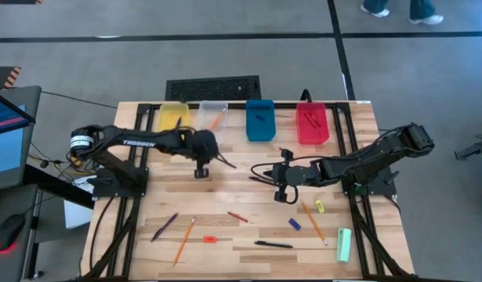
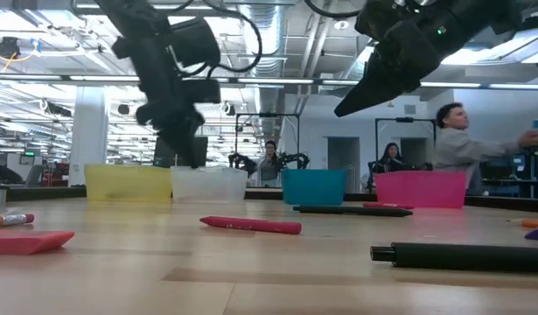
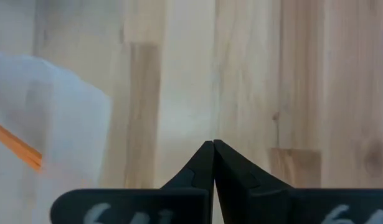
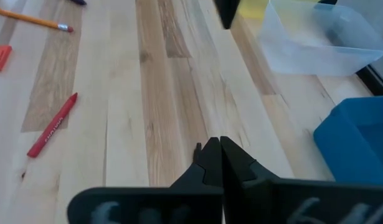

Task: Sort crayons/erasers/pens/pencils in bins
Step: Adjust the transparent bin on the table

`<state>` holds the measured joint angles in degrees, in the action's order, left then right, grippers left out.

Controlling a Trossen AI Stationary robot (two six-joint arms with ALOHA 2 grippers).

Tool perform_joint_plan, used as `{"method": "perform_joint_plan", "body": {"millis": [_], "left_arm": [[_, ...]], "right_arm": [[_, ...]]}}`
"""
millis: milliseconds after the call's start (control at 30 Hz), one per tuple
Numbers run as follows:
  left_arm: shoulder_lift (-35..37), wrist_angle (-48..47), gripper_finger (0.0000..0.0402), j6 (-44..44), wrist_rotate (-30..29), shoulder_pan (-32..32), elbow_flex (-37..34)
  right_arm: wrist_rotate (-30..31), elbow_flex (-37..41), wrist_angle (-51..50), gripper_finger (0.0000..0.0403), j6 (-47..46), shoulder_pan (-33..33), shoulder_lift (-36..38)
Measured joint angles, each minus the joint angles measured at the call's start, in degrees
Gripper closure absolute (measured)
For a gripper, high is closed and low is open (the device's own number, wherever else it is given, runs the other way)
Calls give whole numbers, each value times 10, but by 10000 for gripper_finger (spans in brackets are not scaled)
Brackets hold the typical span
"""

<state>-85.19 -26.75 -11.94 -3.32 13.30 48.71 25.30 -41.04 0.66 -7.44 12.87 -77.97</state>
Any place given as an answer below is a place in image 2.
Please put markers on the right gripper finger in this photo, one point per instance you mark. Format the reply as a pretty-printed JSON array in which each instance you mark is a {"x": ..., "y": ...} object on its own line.
[
  {"x": 400, "y": 57},
  {"x": 391, "y": 96}
]

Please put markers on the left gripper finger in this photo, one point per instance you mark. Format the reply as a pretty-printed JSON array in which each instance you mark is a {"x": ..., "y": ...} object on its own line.
[
  {"x": 179, "y": 144},
  {"x": 193, "y": 144}
]

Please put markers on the clear plastic bin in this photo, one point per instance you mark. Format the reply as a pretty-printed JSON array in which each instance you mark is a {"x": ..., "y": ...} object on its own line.
[{"x": 207, "y": 186}]

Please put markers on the red crayon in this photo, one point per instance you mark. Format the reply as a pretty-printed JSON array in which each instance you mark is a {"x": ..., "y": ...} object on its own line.
[{"x": 251, "y": 225}]

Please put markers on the black pen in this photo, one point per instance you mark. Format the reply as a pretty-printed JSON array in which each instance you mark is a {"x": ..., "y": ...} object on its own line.
[
  {"x": 461, "y": 258},
  {"x": 351, "y": 211}
]

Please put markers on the orange pencil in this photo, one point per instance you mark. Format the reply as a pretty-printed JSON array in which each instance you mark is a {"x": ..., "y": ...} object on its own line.
[
  {"x": 535, "y": 223},
  {"x": 10, "y": 220}
]

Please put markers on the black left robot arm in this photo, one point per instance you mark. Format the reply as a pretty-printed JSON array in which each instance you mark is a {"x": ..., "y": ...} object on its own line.
[{"x": 137, "y": 26}]

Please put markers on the black background robot arm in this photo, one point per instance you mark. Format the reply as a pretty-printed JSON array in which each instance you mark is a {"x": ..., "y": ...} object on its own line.
[
  {"x": 295, "y": 158},
  {"x": 240, "y": 162}
]

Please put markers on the black monitor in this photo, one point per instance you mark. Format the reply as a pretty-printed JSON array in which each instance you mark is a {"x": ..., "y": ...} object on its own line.
[{"x": 159, "y": 153}]

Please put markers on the person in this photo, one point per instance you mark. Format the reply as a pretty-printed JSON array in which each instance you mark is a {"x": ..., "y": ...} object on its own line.
[
  {"x": 393, "y": 159},
  {"x": 267, "y": 168},
  {"x": 456, "y": 149}
]

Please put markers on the yellow plastic bin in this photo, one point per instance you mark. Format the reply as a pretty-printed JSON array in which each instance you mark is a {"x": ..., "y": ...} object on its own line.
[{"x": 126, "y": 184}]

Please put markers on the grey door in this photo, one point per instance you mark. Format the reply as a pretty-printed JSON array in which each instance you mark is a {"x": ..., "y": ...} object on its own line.
[{"x": 343, "y": 157}]

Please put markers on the white column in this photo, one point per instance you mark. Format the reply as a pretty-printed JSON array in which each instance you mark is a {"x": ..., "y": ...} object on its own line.
[{"x": 89, "y": 140}]

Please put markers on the red plastic bin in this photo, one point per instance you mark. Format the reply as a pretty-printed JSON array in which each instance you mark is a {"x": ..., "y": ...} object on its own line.
[{"x": 419, "y": 190}]

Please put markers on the blue plastic bin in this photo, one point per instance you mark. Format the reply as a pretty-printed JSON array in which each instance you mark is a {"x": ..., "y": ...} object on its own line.
[{"x": 313, "y": 188}]

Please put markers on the red cabinet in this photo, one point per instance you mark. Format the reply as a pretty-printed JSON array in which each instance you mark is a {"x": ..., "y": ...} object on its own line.
[{"x": 58, "y": 175}]

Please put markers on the dark workstation with monitors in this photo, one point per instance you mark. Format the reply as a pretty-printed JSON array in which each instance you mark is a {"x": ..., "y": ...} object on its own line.
[{"x": 500, "y": 175}]

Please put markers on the green exit sign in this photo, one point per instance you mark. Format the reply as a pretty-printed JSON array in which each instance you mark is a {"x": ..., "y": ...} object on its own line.
[{"x": 29, "y": 153}]

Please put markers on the black ceiling device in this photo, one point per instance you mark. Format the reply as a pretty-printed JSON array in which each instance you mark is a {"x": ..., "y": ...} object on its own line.
[{"x": 8, "y": 47}]

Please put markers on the orange eraser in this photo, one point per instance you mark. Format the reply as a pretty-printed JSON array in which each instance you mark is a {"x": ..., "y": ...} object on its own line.
[{"x": 23, "y": 242}]

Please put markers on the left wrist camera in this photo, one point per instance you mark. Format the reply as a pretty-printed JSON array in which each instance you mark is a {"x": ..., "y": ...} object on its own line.
[{"x": 203, "y": 91}]

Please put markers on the silver ventilation duct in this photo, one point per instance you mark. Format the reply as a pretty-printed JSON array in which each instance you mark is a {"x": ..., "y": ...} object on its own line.
[{"x": 273, "y": 26}]

